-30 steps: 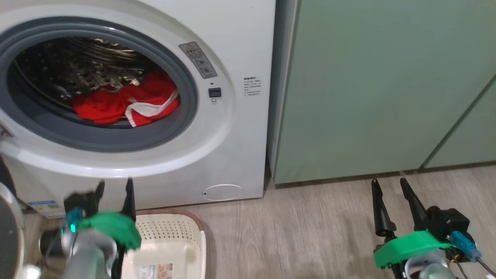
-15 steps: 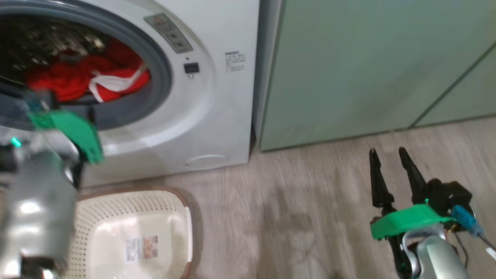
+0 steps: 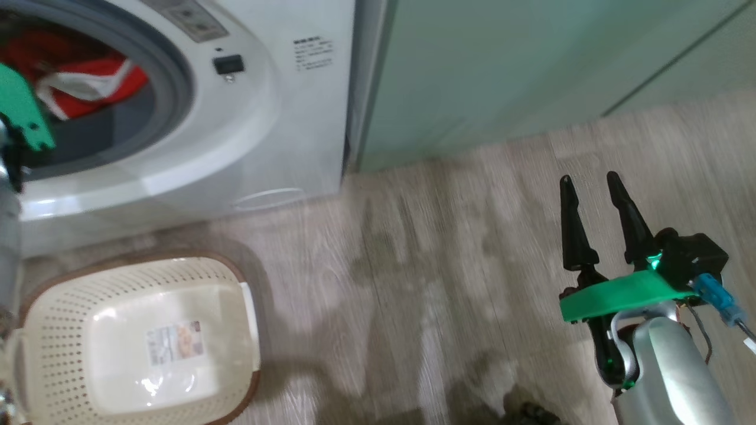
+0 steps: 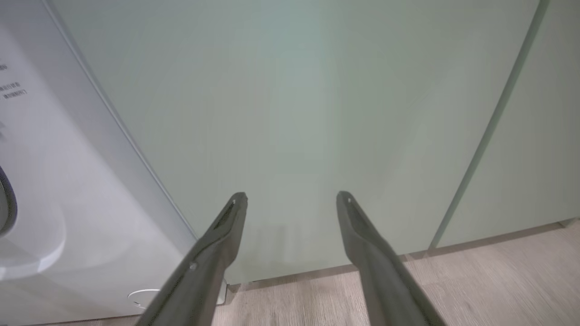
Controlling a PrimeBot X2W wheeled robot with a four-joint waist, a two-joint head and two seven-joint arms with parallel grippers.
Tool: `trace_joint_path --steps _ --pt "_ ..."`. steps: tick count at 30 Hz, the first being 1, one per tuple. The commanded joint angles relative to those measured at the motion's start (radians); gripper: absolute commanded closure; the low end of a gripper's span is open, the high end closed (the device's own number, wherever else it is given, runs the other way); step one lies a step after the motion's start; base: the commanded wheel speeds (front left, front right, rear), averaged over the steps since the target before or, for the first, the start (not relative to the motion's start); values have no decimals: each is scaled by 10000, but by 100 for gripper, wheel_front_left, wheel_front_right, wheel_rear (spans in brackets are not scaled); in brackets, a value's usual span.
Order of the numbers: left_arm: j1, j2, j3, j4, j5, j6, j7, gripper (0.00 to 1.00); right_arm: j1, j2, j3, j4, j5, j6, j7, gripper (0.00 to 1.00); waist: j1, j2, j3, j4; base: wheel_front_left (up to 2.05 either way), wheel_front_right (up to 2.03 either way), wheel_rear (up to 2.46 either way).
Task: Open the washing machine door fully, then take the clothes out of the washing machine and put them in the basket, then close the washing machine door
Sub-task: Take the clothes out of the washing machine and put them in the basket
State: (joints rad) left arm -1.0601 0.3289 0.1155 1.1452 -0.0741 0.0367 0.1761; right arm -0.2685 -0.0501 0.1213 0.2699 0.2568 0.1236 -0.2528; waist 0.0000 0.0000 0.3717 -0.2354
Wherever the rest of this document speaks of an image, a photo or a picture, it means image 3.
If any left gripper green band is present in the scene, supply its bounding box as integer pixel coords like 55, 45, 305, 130
0, 61, 57, 195

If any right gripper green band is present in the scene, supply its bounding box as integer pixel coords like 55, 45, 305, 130
558, 171, 699, 391

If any red and white garment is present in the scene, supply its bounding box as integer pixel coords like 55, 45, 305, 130
0, 31, 149, 122

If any pale green narrow cabinet door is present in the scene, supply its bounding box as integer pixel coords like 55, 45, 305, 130
601, 11, 756, 117

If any white front-load washing machine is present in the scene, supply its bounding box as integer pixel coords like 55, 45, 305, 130
0, 0, 356, 261

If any cream perforated laundry basket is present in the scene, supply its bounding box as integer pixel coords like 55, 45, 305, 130
0, 250, 262, 425

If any pale green wide cabinet panel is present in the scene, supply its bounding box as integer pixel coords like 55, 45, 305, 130
353, 0, 756, 173

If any round filter cover panel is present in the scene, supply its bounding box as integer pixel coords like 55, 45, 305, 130
232, 187, 306, 213

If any blue right cable connector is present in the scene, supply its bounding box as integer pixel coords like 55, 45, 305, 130
690, 273, 740, 326

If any thin right arm cable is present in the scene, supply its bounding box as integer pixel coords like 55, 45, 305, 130
684, 300, 756, 365

